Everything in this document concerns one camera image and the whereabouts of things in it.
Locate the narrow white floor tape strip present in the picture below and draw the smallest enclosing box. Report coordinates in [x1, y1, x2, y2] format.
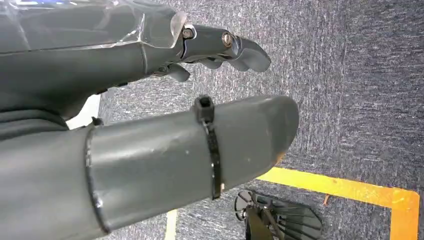
[164, 209, 179, 240]

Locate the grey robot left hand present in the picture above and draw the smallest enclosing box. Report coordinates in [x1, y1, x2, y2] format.
[0, 0, 301, 240]

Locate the black cable tie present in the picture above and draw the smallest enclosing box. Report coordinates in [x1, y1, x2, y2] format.
[193, 95, 223, 201]

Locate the yellow floor tape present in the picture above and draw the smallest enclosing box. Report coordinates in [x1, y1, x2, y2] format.
[256, 166, 421, 240]

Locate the black robot foot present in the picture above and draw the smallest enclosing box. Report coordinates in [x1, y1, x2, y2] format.
[233, 189, 324, 240]

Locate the ribbed grey left arm sleeve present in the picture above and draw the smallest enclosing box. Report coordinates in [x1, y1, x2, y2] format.
[0, 110, 69, 141]

